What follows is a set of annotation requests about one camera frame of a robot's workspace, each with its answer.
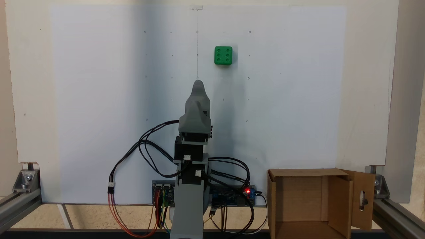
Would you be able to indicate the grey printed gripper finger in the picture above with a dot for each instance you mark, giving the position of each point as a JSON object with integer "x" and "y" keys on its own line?
{"x": 198, "y": 99}

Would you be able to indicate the clear tape piece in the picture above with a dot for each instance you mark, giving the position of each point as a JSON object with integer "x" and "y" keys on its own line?
{"x": 196, "y": 7}

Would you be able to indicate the white paper sheet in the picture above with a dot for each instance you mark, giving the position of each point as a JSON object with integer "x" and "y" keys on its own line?
{"x": 99, "y": 99}

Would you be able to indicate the brown cardboard box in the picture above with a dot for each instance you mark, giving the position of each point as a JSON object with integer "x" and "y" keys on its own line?
{"x": 298, "y": 205}

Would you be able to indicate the blue circuit board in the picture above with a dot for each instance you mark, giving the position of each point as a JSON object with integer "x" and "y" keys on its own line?
{"x": 232, "y": 200}

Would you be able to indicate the green dice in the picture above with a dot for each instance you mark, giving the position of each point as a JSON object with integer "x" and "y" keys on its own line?
{"x": 223, "y": 54}

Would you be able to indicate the grey printed Koch robot arm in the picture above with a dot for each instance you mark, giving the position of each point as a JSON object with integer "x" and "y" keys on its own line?
{"x": 189, "y": 212}

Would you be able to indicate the aluminium frame post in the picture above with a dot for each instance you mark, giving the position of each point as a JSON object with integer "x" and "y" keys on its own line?
{"x": 398, "y": 217}
{"x": 20, "y": 207}

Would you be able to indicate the metal corner bracket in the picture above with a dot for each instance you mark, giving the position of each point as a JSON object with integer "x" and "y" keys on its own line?
{"x": 378, "y": 186}
{"x": 26, "y": 181}

